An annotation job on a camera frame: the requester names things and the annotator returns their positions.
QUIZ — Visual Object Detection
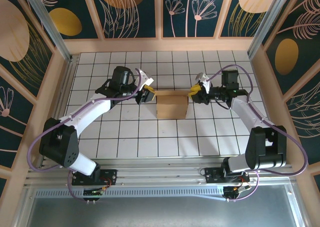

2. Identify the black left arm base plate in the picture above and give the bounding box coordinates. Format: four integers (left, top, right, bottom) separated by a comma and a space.
71, 168, 118, 187

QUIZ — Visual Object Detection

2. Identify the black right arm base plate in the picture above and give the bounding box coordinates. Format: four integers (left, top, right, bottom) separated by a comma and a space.
204, 166, 251, 184

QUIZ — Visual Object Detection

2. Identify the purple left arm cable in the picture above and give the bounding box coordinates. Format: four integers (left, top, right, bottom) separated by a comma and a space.
27, 67, 146, 203

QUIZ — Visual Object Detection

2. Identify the aluminium extrusion table frame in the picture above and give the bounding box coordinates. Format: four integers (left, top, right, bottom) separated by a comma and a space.
23, 52, 297, 188

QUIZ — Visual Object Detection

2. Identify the aluminium corner post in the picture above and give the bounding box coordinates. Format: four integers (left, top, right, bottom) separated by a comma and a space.
246, 0, 294, 60
20, 0, 73, 63

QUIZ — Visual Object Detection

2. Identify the brown cardboard box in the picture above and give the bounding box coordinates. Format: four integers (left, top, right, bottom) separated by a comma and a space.
153, 89, 190, 120

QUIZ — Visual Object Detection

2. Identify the perforated grey cable duct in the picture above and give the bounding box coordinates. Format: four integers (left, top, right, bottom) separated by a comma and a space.
34, 188, 226, 201

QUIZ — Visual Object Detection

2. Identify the grey sheet metal tray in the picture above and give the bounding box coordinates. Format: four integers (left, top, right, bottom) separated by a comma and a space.
12, 183, 308, 227

